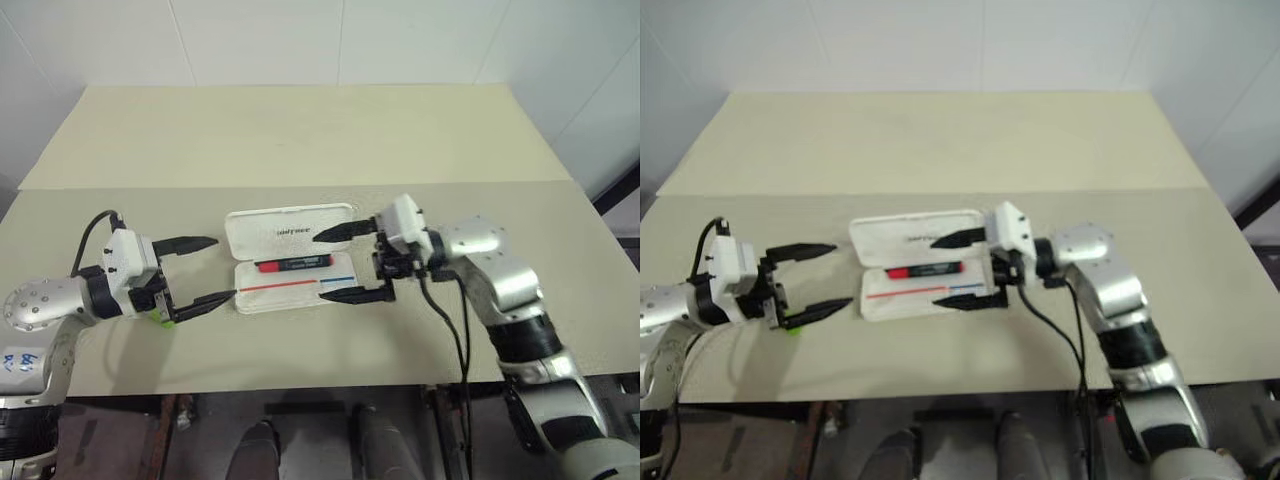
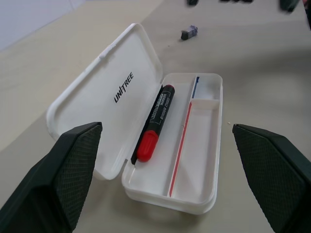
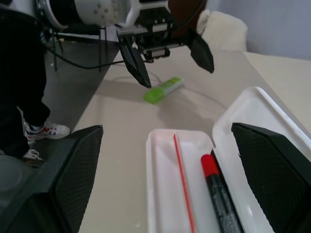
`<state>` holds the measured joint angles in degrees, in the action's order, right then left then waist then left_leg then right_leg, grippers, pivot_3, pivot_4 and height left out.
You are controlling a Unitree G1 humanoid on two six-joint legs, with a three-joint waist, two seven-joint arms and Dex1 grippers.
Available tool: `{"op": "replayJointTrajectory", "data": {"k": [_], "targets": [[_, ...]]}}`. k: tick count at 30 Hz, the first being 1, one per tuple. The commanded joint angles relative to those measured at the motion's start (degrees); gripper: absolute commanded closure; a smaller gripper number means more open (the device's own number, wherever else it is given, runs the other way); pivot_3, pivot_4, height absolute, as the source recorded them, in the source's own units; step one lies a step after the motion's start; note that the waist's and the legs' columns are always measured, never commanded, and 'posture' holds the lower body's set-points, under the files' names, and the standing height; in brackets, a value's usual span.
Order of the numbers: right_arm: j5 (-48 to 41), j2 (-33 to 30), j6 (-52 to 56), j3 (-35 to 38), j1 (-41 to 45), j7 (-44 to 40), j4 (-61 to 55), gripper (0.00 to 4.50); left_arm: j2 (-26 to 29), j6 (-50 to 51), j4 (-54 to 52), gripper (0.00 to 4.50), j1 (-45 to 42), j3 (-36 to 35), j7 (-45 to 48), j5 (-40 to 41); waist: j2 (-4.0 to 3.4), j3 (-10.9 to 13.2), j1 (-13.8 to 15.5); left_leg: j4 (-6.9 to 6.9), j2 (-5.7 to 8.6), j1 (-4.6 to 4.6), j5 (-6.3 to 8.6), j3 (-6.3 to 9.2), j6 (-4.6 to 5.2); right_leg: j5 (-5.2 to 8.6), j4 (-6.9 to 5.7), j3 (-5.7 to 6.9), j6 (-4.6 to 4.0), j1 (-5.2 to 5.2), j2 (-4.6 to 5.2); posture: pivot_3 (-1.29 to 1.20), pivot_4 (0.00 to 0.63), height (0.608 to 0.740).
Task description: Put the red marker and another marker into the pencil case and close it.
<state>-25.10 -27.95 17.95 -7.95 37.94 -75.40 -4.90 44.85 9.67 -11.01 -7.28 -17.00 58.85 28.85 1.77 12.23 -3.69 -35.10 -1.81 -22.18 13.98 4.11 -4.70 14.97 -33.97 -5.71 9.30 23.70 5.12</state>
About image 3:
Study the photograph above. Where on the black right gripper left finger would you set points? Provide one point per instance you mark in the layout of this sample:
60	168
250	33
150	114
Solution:
60	184

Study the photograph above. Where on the white plastic pencil case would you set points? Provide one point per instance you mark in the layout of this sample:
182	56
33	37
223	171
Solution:
165	184

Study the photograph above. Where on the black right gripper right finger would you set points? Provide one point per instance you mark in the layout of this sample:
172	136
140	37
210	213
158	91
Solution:
279	174

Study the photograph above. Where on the dark brown chair back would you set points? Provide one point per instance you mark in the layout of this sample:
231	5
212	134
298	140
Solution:
179	9

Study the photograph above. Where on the person in black trousers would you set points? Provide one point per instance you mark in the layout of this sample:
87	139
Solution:
22	80

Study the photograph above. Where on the black metal stand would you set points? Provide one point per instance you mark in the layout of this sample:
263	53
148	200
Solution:
100	51

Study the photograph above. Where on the green highlighter marker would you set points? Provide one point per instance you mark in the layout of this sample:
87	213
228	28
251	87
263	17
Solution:
159	92

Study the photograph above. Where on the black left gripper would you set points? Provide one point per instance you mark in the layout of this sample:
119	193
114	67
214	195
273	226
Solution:
155	36

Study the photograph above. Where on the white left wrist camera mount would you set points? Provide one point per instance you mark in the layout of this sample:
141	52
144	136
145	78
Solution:
99	12

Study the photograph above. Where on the black marker with red cap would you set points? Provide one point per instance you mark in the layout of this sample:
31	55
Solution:
210	167

